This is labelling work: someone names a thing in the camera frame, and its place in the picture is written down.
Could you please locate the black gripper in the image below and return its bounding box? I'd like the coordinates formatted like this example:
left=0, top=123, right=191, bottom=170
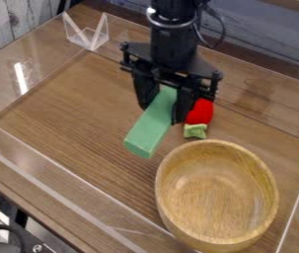
left=121, top=9, right=224, bottom=125

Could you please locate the green rectangular block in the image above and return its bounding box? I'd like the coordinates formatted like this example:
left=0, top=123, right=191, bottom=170
left=125, top=87, right=177, bottom=158

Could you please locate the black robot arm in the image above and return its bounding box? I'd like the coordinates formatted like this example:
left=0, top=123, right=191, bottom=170
left=121, top=0, right=224, bottom=124

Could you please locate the brown wooden bowl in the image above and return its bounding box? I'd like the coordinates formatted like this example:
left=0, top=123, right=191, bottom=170
left=154, top=139, right=280, bottom=253

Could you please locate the red plush strawberry toy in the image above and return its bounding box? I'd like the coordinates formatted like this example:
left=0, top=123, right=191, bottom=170
left=183, top=98, right=214, bottom=139

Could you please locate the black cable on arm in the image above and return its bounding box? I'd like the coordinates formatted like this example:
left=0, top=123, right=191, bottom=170
left=193, top=3, right=229, bottom=50

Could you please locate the clear acrylic tray wall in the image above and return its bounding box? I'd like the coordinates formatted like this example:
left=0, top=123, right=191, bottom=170
left=0, top=127, right=197, bottom=253

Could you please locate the black table frame bracket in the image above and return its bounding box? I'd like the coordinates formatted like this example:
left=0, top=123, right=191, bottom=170
left=0, top=211, right=57, bottom=253

